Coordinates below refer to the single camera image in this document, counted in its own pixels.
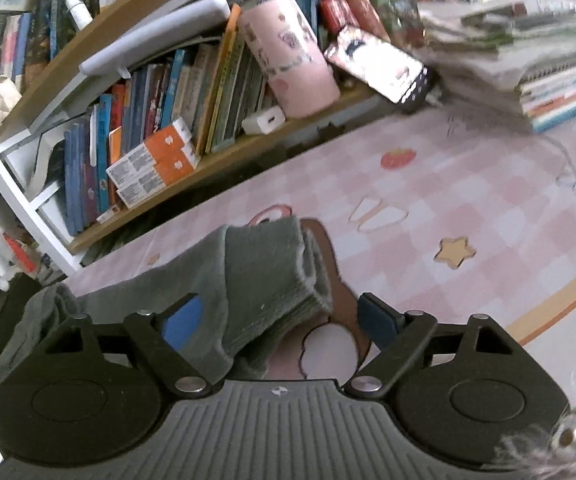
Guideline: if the row of leaning books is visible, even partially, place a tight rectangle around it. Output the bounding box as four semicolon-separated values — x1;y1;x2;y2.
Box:
58;3;276;237

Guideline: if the stack of magazines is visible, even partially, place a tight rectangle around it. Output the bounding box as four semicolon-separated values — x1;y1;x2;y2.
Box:
417;0;576;133

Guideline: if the upper orange white box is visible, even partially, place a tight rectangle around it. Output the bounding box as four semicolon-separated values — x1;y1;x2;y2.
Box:
106;117;196;188

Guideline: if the white padded bar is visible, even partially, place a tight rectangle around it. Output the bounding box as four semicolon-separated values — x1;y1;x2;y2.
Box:
79;0;230;77

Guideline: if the lower orange white box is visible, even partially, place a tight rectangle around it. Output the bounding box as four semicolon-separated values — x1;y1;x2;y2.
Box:
118;146;201;209

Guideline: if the smartphone with lit screen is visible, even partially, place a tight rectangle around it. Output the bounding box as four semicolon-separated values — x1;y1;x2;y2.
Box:
324;26;438;114

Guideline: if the white wooden bookshelf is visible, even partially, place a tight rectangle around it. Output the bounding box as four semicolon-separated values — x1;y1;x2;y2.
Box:
0;0;377;274

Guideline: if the grey green fleece garment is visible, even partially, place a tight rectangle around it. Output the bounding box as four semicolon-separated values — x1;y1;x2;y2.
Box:
0;217;333;384

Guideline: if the orange white box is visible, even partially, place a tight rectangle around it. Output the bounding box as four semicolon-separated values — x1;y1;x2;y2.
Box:
118;146;201;209
106;117;196;188

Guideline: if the white charger block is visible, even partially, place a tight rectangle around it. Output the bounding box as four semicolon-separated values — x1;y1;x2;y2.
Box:
241;106;286;136

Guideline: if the pink cylindrical tissue holder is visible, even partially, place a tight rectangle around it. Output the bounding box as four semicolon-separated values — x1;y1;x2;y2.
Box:
238;0;341;119

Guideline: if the pink checked table mat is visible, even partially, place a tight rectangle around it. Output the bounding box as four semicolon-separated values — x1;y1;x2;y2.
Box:
68;108;576;392

